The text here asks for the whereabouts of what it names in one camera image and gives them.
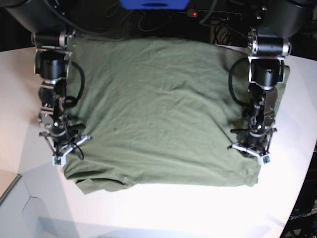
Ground green t-shirt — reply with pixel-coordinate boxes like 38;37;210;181
61;36;292;195

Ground black power strip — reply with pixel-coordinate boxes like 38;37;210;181
186;9;242;21

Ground blue box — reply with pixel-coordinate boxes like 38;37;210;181
119;0;189;10

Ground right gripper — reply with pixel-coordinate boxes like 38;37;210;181
39;131;92;161

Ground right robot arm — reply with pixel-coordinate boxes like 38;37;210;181
0;0;90;166

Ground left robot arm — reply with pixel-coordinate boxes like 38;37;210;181
228;0;317;165

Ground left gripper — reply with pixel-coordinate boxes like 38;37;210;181
228;128;277;159

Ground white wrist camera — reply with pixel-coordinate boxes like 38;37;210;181
52;156;66;167
258;153;271;166

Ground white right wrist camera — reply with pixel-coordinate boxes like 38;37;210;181
52;156;66;167

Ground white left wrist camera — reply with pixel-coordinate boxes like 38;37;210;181
258;153;271;166

